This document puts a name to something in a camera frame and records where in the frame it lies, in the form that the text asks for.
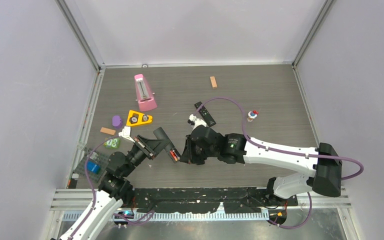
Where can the purple toy block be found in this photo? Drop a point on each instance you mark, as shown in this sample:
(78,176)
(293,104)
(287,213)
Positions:
(117,122)

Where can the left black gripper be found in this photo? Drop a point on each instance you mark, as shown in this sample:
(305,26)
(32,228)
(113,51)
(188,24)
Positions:
(151,148)

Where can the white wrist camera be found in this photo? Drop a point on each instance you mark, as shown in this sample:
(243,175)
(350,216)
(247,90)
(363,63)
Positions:
(195,122)
(125,134)

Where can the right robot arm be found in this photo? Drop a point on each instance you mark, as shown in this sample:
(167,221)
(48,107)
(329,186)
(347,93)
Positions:
(315,169)

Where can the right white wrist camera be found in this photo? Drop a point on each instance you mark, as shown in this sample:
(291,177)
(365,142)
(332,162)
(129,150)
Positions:
(195,122)

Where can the green toy block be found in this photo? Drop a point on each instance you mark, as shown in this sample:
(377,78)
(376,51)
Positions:
(113,143)

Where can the orange battery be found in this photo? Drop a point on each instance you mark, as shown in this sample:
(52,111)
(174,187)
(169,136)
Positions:
(174,155)

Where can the small red white blue toy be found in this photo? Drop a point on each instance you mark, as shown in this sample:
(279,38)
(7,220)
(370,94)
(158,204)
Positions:
(252,115)

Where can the yellow triangular holder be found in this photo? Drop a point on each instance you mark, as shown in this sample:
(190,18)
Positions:
(135,119)

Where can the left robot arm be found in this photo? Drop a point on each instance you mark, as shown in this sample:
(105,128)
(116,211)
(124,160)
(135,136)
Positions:
(114,189)

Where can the blue lego brick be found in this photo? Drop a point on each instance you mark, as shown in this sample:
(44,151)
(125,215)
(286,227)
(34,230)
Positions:
(93,168)

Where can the pink metronome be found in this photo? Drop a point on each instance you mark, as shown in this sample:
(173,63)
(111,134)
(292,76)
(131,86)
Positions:
(144,94)

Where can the black remote control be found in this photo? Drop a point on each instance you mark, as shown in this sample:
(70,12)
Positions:
(169,147)

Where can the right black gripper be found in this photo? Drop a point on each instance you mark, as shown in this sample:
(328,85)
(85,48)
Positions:
(189,155)

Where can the orange wooden block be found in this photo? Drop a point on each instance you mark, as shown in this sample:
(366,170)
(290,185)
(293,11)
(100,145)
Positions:
(108,131)

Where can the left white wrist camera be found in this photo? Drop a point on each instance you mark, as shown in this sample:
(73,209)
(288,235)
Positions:
(125,134)

